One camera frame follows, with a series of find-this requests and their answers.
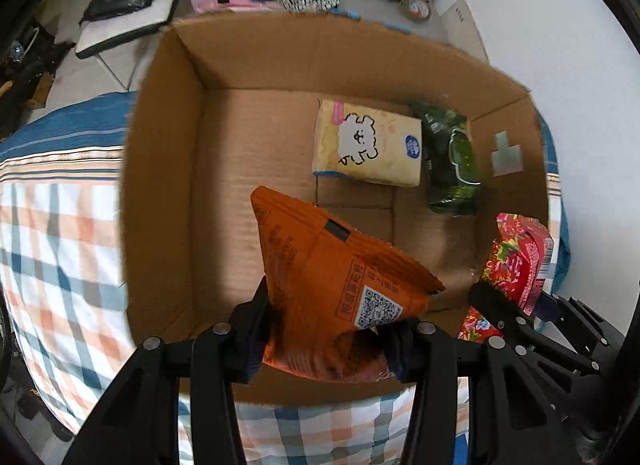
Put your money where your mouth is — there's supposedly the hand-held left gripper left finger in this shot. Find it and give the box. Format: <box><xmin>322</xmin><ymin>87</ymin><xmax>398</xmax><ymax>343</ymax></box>
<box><xmin>65</xmin><ymin>277</ymin><xmax>271</xmax><ymax>465</ymax></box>

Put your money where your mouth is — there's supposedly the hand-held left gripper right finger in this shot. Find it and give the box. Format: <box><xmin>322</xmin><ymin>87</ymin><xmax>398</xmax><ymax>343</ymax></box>
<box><xmin>379</xmin><ymin>320</ymin><xmax>583</xmax><ymax>465</ymax></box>

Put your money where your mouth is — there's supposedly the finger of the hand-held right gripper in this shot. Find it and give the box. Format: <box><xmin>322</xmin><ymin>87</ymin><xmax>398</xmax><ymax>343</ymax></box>
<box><xmin>468</xmin><ymin>282</ymin><xmax>601</xmax><ymax>377</ymax></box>

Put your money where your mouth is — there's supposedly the red floral snack packet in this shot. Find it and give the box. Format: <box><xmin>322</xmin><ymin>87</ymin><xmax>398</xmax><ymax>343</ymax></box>
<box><xmin>457</xmin><ymin>212</ymin><xmax>555</xmax><ymax>344</ymax></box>

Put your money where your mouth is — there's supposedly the orange snack packet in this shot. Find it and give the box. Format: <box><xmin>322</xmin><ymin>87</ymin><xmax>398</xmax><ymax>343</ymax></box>
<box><xmin>250</xmin><ymin>186</ymin><xmax>446</xmax><ymax>384</ymax></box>

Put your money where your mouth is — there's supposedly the brown cardboard box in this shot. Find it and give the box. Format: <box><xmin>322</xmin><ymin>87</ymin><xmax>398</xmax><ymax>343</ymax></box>
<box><xmin>120</xmin><ymin>12</ymin><xmax>551</xmax><ymax>406</ymax></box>

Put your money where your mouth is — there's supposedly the green snack packet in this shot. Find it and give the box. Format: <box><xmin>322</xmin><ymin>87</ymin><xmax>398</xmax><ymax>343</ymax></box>
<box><xmin>411</xmin><ymin>101</ymin><xmax>484</xmax><ymax>217</ymax></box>

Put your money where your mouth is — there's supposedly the yellow tissue pack with dog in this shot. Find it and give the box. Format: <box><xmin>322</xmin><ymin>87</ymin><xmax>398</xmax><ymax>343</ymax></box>
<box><xmin>312</xmin><ymin>99</ymin><xmax>424</xmax><ymax>188</ymax></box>

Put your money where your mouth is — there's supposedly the plaid bed sheet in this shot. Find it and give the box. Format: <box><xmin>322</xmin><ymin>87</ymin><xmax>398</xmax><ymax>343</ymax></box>
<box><xmin>0</xmin><ymin>92</ymin><xmax>572</xmax><ymax>465</ymax></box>

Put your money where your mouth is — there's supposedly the flat cardboard piece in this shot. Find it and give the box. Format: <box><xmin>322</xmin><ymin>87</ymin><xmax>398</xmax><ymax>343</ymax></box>
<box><xmin>440</xmin><ymin>0</ymin><xmax>491</xmax><ymax>64</ymax></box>

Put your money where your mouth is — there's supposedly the small round container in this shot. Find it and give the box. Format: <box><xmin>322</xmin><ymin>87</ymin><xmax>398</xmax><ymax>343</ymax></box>
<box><xmin>402</xmin><ymin>0</ymin><xmax>432</xmax><ymax>22</ymax></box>

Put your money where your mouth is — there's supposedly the white board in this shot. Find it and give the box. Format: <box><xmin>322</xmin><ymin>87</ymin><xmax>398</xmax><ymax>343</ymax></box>
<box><xmin>75</xmin><ymin>0</ymin><xmax>190</xmax><ymax>61</ymax></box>

